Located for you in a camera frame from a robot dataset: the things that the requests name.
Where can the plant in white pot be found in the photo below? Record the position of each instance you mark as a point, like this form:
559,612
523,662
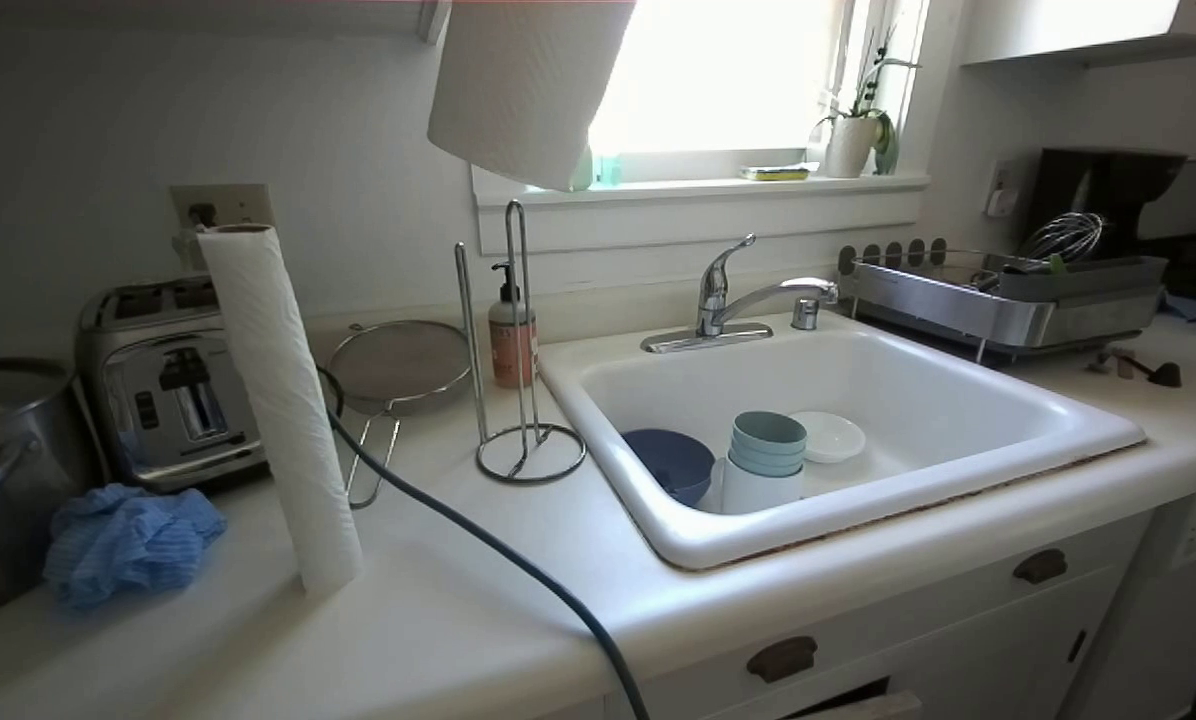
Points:
846,144

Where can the white paper towel roll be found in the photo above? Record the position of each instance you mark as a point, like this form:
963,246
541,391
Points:
531,94

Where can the wall power outlet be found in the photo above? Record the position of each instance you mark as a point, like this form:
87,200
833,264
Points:
228,200

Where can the teal glass item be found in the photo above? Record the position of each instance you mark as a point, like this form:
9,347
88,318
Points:
606,168

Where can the white sink base cabinet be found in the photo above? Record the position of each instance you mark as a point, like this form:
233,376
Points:
957,625

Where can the metal whisk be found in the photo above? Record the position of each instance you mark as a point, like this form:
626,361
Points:
1061,232

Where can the white framed window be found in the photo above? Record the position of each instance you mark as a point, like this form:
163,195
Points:
731,81

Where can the white round lid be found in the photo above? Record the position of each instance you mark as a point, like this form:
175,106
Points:
833,439

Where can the chrome sink faucet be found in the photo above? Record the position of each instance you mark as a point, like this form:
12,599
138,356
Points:
718,292

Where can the thin nearly empty towel roll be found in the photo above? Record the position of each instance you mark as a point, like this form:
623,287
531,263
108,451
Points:
282,400

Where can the white kitchen sink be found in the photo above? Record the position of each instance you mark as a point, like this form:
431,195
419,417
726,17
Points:
889,386

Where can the black measuring spoon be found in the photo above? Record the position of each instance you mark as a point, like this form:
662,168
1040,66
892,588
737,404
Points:
1163,374

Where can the pink soap pump bottle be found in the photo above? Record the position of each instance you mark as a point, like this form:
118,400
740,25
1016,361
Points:
515,347

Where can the chrome toaster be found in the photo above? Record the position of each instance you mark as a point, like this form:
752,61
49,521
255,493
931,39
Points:
168,386

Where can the black coffee maker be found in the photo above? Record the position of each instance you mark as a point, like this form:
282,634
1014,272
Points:
1102,182

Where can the teal cup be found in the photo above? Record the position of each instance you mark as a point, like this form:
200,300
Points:
764,441

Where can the blue cloth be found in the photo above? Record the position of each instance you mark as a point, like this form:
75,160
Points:
128,541

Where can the green sponge on sill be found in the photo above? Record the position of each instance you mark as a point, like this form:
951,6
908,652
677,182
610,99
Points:
780,175

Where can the metal mesh strainer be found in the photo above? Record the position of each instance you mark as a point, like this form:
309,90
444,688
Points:
397,364

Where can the blue bowl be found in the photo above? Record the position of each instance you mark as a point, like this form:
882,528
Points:
668,462

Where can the metal dish rack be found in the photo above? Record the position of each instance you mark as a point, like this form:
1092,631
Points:
1022,312

